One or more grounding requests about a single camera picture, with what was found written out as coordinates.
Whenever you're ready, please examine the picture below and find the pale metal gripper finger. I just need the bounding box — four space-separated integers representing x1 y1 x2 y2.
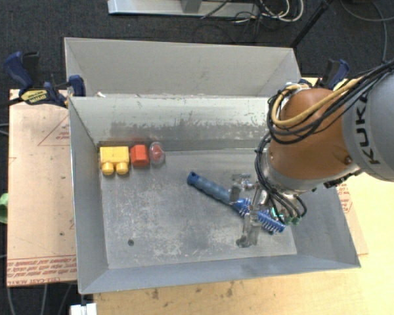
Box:
235 209 261 248
230 173 257 203

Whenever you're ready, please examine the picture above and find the blue bottle brush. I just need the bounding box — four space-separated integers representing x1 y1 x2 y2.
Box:
186 171 287 235

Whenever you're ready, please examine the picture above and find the grey metal bin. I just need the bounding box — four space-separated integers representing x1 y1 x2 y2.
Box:
64 37 361 295

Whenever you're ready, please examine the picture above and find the clear cup with red inside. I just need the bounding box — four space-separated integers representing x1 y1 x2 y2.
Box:
148 141 166 166

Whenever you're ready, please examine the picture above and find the red toy building block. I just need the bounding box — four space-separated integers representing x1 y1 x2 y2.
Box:
130 144 150 168

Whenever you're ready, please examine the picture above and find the yellow toy building block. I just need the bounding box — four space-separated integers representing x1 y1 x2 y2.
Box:
99 146 131 177

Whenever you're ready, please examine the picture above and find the brown cardboard board, red print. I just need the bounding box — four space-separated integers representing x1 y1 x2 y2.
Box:
6 89 370 288

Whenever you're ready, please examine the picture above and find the black cylinder on white bracket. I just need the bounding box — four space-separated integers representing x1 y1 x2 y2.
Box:
323 175 349 190

